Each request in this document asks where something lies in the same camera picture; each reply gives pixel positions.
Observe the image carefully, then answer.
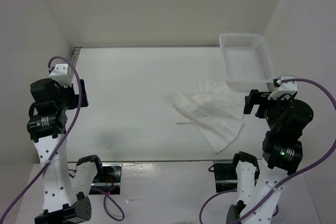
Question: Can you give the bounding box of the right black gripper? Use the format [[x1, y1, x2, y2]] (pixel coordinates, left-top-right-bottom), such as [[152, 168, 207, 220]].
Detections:
[[244, 87, 293, 129]]

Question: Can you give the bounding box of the white pleated skirt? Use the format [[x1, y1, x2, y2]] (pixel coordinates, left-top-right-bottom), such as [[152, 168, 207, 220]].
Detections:
[[170, 81, 243, 154]]

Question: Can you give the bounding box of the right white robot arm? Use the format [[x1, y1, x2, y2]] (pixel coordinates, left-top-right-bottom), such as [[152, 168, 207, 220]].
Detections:
[[226, 90, 313, 223]]

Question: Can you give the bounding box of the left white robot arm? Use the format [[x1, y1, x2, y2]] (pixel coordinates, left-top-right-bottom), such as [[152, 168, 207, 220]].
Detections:
[[27, 78, 104, 223]]

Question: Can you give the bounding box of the white perforated plastic basket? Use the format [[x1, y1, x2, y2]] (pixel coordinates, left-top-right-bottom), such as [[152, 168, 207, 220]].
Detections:
[[219, 33, 276, 91]]

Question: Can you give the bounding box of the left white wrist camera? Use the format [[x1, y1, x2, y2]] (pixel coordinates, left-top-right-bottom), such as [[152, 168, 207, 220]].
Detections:
[[49, 63, 72, 87]]

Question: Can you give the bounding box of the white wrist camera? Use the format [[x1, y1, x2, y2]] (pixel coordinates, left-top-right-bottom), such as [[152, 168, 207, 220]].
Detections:
[[268, 76, 298, 100], [49, 63, 72, 87]]

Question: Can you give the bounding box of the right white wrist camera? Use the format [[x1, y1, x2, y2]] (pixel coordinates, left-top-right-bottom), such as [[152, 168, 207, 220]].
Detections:
[[268, 76, 298, 100]]

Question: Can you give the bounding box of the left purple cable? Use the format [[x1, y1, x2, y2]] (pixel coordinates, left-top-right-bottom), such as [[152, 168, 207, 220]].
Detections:
[[0, 56, 125, 224]]

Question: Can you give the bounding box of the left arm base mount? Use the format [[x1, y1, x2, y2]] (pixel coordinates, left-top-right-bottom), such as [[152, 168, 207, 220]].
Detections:
[[89, 163, 122, 195]]

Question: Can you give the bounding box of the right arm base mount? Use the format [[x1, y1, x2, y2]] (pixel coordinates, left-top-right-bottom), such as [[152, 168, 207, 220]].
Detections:
[[208, 160, 237, 193]]

